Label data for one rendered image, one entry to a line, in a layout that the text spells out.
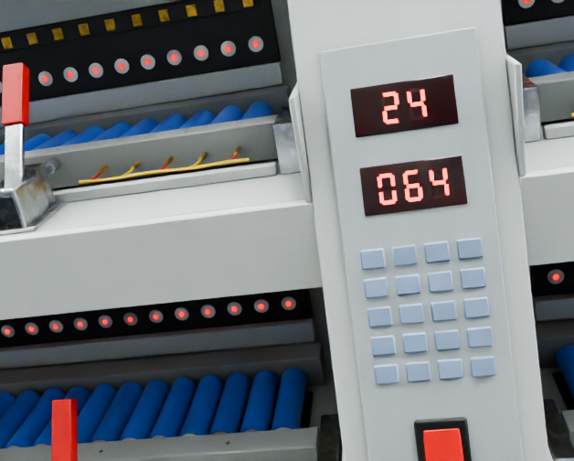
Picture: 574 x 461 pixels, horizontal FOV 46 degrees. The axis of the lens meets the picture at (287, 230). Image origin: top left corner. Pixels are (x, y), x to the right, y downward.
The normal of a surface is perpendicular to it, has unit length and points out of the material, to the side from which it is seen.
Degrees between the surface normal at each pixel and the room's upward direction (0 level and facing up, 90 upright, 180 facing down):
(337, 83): 90
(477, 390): 90
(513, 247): 90
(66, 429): 74
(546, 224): 109
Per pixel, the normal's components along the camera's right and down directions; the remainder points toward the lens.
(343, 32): -0.15, 0.07
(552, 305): -0.11, 0.39
